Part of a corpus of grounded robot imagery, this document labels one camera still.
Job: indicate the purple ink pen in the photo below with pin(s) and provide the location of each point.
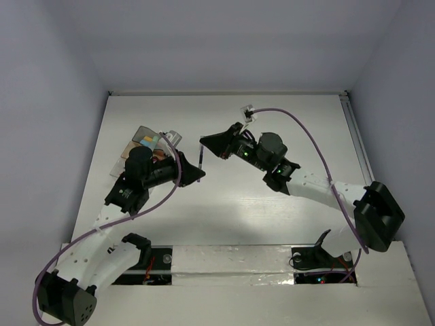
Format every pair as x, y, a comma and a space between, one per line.
200, 158

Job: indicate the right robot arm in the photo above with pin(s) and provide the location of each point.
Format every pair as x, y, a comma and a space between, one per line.
372, 218

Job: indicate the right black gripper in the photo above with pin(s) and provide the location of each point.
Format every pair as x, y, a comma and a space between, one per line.
223, 145

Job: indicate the orange translucent container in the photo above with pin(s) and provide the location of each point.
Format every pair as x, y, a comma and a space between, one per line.
138, 153

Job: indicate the clear plastic container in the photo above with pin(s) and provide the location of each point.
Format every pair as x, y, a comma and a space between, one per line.
118, 168

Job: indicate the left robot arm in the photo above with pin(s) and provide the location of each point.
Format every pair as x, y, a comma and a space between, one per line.
93, 261

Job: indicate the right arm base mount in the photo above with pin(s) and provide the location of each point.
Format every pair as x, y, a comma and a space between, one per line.
313, 265

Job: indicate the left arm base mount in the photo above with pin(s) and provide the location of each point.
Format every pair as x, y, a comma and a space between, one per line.
153, 267

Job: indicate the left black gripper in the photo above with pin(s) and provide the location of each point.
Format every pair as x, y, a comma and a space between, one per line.
189, 172

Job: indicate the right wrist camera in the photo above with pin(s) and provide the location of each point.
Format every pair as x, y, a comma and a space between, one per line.
248, 115

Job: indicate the grey translucent container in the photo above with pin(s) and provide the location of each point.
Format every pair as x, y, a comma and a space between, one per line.
141, 132

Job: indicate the light blue marker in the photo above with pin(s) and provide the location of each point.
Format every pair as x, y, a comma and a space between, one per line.
146, 140

